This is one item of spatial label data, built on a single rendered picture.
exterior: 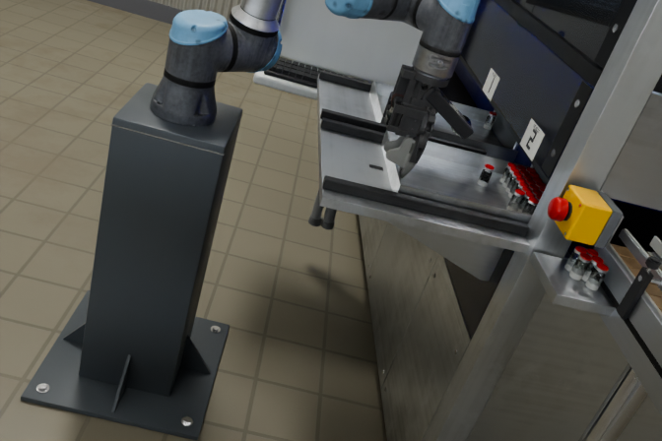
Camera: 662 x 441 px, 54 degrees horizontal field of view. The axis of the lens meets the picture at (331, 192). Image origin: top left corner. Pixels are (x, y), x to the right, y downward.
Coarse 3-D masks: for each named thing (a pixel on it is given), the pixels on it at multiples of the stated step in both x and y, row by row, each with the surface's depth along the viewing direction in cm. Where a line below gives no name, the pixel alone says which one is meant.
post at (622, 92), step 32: (640, 0) 104; (640, 32) 102; (608, 64) 109; (640, 64) 104; (608, 96) 106; (640, 96) 106; (576, 128) 114; (608, 128) 109; (576, 160) 112; (608, 160) 112; (544, 192) 121; (544, 224) 118; (512, 256) 127; (512, 288) 124; (544, 288) 124; (512, 320) 128; (480, 352) 132; (512, 352) 132; (480, 384) 135; (448, 416) 140
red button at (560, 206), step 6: (558, 198) 109; (552, 204) 109; (558, 204) 108; (564, 204) 108; (552, 210) 109; (558, 210) 108; (564, 210) 108; (552, 216) 109; (558, 216) 108; (564, 216) 108
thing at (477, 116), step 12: (372, 84) 172; (384, 84) 173; (372, 96) 168; (384, 96) 174; (384, 108) 166; (468, 108) 177; (480, 108) 178; (444, 120) 171; (480, 120) 179; (432, 132) 152; (444, 132) 152; (480, 132) 170; (492, 132) 173; (468, 144) 154; (480, 144) 154; (492, 144) 154; (492, 156) 156; (504, 156) 156
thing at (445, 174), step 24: (432, 144) 145; (432, 168) 140; (456, 168) 144; (480, 168) 148; (504, 168) 148; (408, 192) 121; (432, 192) 121; (456, 192) 132; (480, 192) 136; (504, 192) 140; (504, 216) 124; (528, 216) 124
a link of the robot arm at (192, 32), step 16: (176, 16) 141; (192, 16) 142; (208, 16) 144; (176, 32) 140; (192, 32) 138; (208, 32) 139; (224, 32) 142; (176, 48) 141; (192, 48) 140; (208, 48) 141; (224, 48) 144; (176, 64) 142; (192, 64) 141; (208, 64) 143; (224, 64) 146; (192, 80) 143; (208, 80) 145
